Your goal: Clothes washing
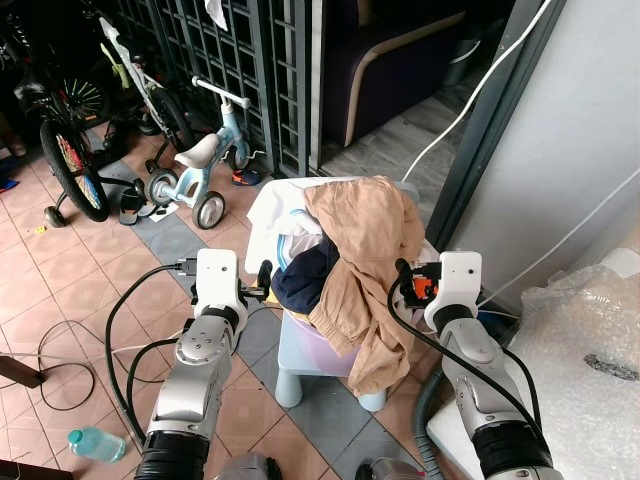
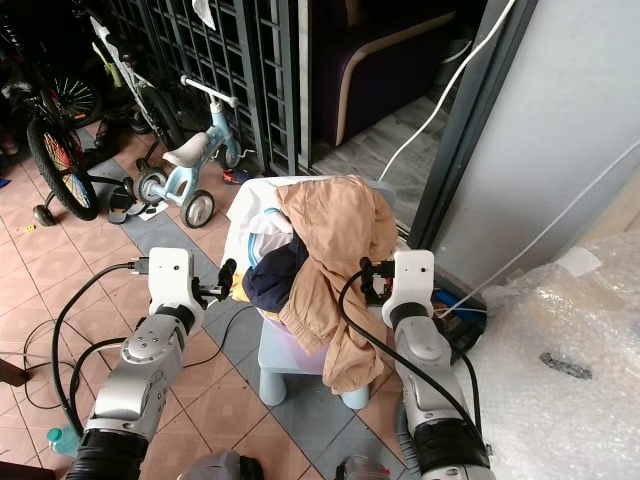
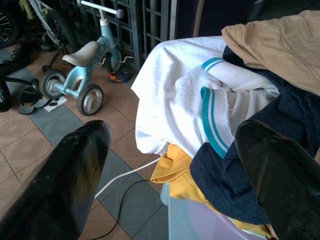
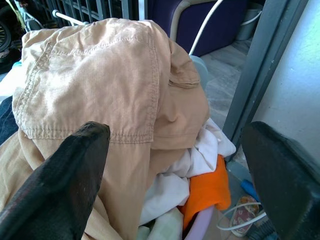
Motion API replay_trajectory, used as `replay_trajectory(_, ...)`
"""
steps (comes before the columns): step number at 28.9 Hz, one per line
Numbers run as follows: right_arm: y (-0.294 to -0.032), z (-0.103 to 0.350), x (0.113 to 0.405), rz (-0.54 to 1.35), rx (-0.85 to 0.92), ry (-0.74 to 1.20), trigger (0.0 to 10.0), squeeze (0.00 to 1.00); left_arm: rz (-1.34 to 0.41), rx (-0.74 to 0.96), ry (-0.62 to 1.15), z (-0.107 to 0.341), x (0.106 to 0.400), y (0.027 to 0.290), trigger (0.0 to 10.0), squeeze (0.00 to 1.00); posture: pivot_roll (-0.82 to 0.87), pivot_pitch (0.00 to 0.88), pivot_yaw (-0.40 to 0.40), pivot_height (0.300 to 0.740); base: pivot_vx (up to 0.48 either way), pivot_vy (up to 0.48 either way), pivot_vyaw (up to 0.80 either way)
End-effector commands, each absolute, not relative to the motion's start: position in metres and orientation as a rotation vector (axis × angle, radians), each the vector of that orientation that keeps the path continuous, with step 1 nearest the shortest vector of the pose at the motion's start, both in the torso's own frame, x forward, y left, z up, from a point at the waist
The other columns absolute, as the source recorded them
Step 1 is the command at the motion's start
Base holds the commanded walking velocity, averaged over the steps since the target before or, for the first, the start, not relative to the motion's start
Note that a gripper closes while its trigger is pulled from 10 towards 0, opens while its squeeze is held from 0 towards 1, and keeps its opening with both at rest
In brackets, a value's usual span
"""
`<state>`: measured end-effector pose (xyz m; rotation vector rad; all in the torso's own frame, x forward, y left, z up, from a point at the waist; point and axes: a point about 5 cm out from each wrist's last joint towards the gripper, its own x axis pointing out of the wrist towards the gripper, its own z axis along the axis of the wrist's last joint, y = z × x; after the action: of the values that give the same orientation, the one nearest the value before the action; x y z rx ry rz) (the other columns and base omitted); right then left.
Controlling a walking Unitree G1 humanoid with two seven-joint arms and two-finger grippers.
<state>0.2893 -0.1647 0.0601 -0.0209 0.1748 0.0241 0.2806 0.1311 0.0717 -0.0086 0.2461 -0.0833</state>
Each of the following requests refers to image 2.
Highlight grey robot right knee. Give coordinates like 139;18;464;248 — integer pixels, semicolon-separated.
335;455;391;480

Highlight thin black floor cable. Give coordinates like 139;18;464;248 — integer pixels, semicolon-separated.
15;335;61;411

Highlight white power cable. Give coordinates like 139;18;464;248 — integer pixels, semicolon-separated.
378;0;521;181

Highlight thin grey wall cable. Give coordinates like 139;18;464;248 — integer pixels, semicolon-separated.
445;165;640;301

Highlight dark grey door frame post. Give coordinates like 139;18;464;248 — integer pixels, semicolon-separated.
408;0;541;251

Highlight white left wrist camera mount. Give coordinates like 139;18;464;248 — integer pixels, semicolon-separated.
148;248;199;311

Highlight clear plastic water bottle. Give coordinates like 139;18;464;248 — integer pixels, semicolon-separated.
46;427;83;459

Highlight navy blue garment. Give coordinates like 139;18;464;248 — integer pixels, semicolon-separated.
242;235;309;313

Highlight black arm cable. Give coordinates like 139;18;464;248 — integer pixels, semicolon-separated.
338;262;486;441
50;260;151;436

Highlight white kids bicycle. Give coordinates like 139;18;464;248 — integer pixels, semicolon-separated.
90;15;191;141

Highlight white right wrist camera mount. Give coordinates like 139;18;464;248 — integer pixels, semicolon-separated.
382;250;436;329

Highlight light blue plastic stool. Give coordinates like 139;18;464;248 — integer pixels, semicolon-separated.
257;318;371;411

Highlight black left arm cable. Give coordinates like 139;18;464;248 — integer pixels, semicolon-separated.
50;260;151;436

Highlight dark purple armchair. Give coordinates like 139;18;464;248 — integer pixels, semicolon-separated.
305;0;481;151

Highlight bubble-wrapped white washing machine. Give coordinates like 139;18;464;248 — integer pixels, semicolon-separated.
400;235;640;480

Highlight white garment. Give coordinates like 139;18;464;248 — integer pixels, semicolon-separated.
225;178;301;276

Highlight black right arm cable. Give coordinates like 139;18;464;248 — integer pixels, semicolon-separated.
338;262;486;441

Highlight black bicycle with colourful spokes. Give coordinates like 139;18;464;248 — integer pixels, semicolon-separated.
0;20;151;226

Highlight tan trousers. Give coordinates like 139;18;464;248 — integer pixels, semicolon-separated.
278;176;399;394

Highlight light blue kids balance bike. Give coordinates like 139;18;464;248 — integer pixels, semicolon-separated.
132;75;241;229

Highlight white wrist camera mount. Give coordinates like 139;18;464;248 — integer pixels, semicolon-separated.
382;250;436;329
148;248;199;311

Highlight dark metal grille gate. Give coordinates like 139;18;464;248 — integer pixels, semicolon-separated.
90;0;311;176

